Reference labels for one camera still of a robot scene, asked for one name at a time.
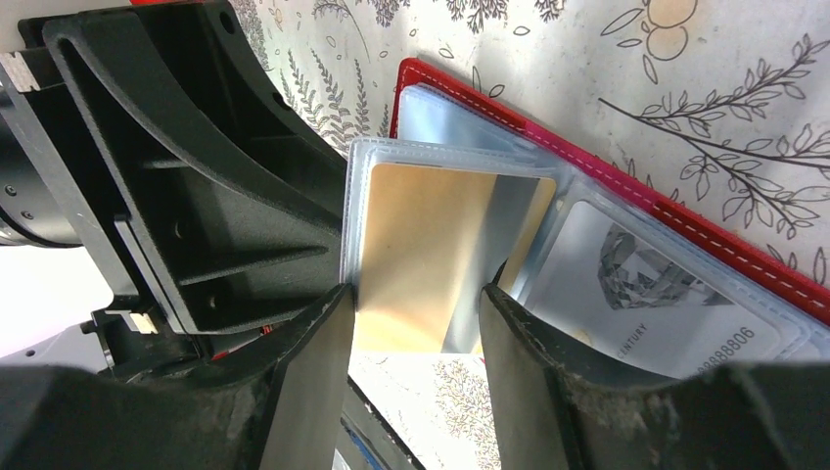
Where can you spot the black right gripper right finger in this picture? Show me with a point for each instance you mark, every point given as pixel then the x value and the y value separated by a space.
pixel 559 404

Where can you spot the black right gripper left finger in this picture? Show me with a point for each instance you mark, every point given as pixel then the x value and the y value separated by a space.
pixel 275 403

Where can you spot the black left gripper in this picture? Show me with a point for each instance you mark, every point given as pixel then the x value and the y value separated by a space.
pixel 229 205

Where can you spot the gold credit card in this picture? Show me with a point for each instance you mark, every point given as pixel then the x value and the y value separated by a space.
pixel 432 238

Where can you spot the red leather card holder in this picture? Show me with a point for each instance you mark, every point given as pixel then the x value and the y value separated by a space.
pixel 438 121

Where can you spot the white diamond credit card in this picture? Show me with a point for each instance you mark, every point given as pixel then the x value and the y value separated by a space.
pixel 605 286

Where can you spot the red plastic bin far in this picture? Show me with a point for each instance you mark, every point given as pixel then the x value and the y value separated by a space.
pixel 158 2

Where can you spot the floral patterned table mat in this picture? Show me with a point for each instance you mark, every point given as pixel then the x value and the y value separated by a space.
pixel 722 106

